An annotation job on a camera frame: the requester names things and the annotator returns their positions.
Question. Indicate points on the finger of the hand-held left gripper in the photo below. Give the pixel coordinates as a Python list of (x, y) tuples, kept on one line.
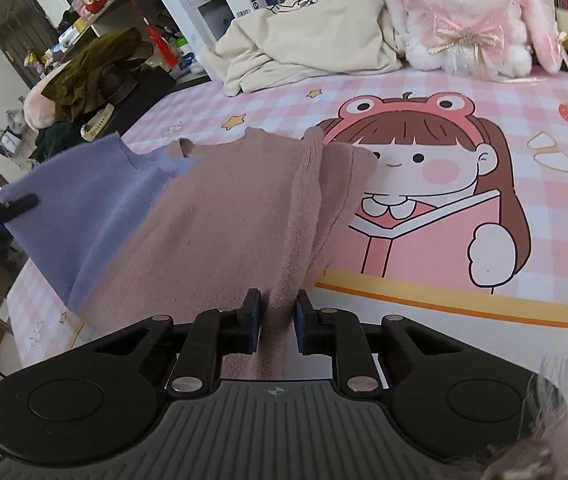
[(19, 205)]

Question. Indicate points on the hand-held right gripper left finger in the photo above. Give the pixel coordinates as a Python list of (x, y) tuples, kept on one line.
[(253, 321)]

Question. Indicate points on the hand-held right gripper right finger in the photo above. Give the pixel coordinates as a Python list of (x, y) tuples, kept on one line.
[(305, 322)]

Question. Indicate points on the purple and pink sweater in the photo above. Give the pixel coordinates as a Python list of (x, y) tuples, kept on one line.
[(214, 210)]

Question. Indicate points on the pink plush pillow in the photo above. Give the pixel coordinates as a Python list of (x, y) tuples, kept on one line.
[(39, 105)]

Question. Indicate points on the olive green cloth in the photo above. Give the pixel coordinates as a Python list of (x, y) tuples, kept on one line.
[(94, 70)]

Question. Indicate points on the black bag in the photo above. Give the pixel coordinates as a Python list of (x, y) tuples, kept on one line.
[(134, 100)]

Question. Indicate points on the dark wooden door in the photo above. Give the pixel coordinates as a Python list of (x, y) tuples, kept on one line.
[(14, 15)]

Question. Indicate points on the red hanging tassel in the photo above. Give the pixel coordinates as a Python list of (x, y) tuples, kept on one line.
[(161, 45)]

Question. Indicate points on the grey fur sleeve cuff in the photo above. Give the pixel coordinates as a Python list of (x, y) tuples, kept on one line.
[(564, 435)]

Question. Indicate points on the cream printed cloth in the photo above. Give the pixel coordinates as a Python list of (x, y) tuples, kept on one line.
[(304, 35)]

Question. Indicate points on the white and pink bunny plush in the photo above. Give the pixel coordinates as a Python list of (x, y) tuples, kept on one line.
[(464, 5)]

